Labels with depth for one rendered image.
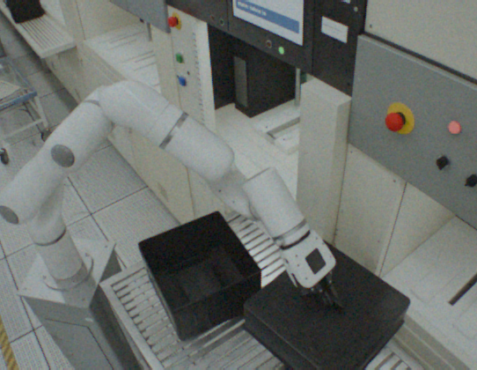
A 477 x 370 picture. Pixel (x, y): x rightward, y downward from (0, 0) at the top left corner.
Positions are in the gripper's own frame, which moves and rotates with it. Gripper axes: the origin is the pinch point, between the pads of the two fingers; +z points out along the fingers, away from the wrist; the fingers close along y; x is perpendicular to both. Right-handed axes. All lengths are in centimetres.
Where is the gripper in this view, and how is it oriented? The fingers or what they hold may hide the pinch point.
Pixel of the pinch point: (327, 295)
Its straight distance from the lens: 102.9
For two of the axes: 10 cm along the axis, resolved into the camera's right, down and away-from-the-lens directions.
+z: 5.1, 8.6, 0.6
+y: 7.4, -4.8, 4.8
